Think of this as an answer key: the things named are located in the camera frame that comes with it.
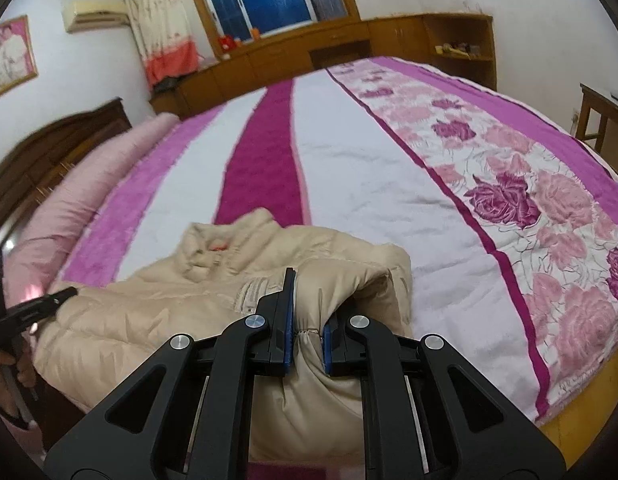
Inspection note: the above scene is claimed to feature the cream and orange curtain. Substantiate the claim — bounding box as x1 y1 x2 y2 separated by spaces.
122 0 200 88

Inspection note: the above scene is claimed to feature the pink rolled quilt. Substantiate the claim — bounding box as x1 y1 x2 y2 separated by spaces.
2 112 182 306

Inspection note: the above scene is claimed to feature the beige puffer jacket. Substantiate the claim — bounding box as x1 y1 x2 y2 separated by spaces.
32 209 414 463

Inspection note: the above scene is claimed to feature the light wooden bed frame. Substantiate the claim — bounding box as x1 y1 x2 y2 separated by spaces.
536 355 618 441

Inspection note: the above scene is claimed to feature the wooden side table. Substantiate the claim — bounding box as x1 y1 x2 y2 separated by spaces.
574 82 618 156

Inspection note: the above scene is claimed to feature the pink framed wall picture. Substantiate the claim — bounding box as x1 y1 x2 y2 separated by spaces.
0 15 40 103

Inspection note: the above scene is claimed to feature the dark wooden headboard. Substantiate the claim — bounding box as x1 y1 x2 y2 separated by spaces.
0 97 132 241

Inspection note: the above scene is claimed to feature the wall air conditioner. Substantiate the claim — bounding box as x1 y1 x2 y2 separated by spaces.
62 0 132 35

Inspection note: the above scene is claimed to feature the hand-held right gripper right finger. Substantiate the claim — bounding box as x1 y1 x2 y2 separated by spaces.
323 312 572 480

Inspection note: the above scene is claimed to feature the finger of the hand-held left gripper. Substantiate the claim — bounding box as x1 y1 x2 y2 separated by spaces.
6 286 80 331

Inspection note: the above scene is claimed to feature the pile of small trinkets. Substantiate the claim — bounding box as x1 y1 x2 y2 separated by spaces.
435 40 482 58

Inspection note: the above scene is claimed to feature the purple white floral bedspread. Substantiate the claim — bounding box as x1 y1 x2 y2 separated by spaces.
59 55 618 480

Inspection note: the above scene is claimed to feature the long wooden cabinet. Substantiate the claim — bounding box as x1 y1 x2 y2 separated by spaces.
149 14 497 121

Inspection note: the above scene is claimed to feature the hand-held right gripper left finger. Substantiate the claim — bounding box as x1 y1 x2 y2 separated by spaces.
43 267 296 480

